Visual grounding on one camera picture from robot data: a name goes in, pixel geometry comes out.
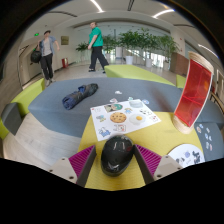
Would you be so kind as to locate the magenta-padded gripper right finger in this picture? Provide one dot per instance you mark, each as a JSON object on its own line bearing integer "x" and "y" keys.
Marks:
{"x": 155, "y": 163}

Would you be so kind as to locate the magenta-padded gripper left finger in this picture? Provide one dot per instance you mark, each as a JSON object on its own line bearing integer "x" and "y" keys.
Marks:
{"x": 75, "y": 165}

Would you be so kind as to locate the black computer mouse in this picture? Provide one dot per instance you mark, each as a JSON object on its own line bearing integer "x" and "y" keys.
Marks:
{"x": 116, "y": 156}

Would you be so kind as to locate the rectangular white printed mouse pad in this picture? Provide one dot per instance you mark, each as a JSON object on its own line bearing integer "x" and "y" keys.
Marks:
{"x": 126, "y": 116}

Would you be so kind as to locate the folded dark blue umbrella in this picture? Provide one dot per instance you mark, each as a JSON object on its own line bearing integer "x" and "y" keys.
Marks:
{"x": 78, "y": 96}

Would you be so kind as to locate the red acrylic wooden-ended stand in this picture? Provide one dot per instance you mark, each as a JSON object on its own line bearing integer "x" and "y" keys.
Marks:
{"x": 193, "y": 96}

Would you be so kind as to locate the grey upholstered seat block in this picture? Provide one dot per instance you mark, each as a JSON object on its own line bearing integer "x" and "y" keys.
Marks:
{"x": 11, "y": 117}

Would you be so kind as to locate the yellow-green upholstered sofa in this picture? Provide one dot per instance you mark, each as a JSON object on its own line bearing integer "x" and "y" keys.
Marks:
{"x": 28, "y": 96}

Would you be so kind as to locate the yellow-green upholstered bench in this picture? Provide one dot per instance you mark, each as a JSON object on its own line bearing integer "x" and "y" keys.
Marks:
{"x": 133, "y": 71}
{"x": 180, "y": 81}

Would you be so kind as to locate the wooden reception desk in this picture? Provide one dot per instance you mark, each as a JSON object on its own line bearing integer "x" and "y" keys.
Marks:
{"x": 180, "y": 65}

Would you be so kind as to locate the small red bin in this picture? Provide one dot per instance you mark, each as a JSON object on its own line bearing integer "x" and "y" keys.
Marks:
{"x": 64, "y": 63}

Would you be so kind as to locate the black carry bag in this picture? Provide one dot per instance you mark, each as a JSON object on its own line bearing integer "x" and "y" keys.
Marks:
{"x": 35, "y": 56}

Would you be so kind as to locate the person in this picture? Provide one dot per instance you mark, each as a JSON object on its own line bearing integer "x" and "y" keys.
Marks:
{"x": 96, "y": 38}
{"x": 46, "y": 50}

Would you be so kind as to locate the row of potted green plants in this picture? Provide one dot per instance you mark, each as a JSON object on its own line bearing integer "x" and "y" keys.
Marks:
{"x": 133, "y": 40}

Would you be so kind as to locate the green exit sign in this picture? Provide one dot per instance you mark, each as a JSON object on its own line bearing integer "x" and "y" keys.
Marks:
{"x": 36, "y": 34}

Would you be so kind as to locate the strip ceiling lights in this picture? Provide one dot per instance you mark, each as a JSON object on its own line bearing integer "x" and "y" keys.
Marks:
{"x": 163, "y": 13}

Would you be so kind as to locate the wall plaque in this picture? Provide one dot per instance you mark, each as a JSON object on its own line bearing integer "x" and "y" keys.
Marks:
{"x": 65, "y": 40}

